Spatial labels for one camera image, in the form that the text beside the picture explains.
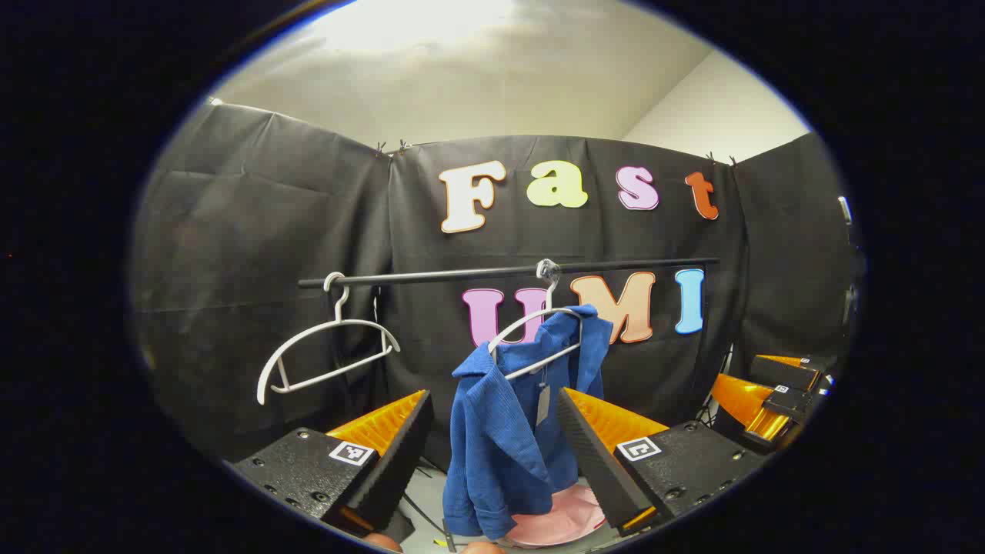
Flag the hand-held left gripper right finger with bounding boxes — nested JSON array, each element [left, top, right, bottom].
[[556, 387, 770, 538]]

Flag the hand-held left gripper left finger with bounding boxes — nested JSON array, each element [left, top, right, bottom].
[[231, 389, 434, 543]]

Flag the pink laundry hamper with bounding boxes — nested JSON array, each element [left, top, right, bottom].
[[504, 483, 609, 549]]

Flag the blue corduroy jacket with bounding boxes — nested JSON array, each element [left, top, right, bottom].
[[442, 304, 614, 541]]

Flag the white clothes hanger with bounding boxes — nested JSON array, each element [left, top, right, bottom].
[[489, 259, 583, 382], [256, 272, 402, 406]]

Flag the black clothes rack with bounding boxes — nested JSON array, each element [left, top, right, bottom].
[[299, 257, 720, 290]]

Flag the black backdrop stand legs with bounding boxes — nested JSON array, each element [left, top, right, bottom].
[[696, 346, 732, 428]]

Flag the black backdrop cloth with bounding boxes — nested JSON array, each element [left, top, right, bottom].
[[131, 100, 855, 462]]

